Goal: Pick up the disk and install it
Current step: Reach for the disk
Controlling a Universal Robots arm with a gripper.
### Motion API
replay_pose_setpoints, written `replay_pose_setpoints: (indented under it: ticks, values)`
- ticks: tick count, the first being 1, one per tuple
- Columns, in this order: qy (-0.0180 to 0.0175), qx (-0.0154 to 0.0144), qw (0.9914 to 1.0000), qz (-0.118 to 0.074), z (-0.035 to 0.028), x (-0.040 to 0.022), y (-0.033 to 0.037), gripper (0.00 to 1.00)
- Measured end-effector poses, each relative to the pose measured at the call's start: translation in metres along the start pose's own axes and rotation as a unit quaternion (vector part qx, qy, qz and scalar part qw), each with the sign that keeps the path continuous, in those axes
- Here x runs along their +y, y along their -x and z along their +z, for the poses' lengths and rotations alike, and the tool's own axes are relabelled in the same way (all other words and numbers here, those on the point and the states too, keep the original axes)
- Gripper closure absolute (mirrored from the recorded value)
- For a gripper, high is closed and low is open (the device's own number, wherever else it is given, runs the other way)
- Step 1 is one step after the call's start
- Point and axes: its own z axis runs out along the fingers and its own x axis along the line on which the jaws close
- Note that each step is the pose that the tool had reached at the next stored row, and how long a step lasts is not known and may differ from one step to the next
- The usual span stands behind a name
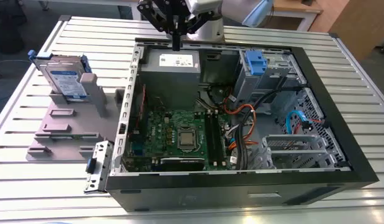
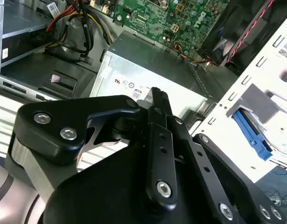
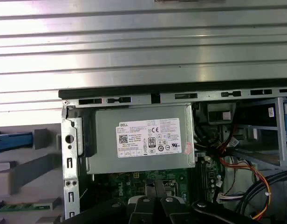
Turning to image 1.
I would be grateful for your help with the blue expansion slot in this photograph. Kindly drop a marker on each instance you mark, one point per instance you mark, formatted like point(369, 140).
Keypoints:
point(137, 148)

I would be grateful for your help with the CPU socket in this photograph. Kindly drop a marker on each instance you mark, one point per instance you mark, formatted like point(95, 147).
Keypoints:
point(186, 128)

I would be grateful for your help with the black RAM slot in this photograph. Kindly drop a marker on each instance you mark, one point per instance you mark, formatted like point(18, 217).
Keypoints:
point(211, 137)
point(219, 137)

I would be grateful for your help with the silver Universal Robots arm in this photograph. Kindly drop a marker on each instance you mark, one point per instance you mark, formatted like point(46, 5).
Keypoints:
point(210, 30)

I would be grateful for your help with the grey metal drive cage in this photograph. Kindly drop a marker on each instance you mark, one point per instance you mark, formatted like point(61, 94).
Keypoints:
point(266, 84)

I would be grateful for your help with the blue plastic drive latch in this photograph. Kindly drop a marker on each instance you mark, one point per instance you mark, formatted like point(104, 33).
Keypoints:
point(255, 63)

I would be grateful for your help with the green motherboard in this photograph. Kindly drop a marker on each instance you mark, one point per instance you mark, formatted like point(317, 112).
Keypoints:
point(160, 121)

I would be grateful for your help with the wooden cabinet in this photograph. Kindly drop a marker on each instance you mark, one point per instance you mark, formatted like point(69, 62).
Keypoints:
point(357, 23)

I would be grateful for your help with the silver CPU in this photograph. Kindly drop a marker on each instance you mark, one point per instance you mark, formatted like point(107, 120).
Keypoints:
point(187, 139)

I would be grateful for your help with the metal card retention bracket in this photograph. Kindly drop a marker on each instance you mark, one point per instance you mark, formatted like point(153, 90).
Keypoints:
point(101, 163)

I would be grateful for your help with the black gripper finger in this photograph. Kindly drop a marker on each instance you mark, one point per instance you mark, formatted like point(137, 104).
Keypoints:
point(198, 22)
point(152, 16)

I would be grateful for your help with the grey plastic parts rack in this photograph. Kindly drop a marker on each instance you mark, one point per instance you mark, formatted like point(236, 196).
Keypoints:
point(79, 121)

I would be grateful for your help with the hard disk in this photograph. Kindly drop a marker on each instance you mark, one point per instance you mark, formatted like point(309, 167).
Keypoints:
point(65, 79)

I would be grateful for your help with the green RAM stick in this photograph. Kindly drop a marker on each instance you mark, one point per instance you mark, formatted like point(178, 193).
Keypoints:
point(67, 137)

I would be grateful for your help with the black open PC case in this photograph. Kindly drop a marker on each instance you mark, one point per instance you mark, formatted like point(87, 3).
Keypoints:
point(210, 193)

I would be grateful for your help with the black office chair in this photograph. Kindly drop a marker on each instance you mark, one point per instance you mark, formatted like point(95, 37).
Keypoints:
point(8, 35)

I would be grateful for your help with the black graphics card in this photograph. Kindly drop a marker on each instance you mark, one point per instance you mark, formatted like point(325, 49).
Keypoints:
point(179, 163)

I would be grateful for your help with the wooden desk with white frame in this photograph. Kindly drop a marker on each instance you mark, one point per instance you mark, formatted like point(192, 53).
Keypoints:
point(298, 10)

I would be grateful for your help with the grey power supply unit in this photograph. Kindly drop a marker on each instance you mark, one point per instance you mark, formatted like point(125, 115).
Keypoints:
point(170, 88)

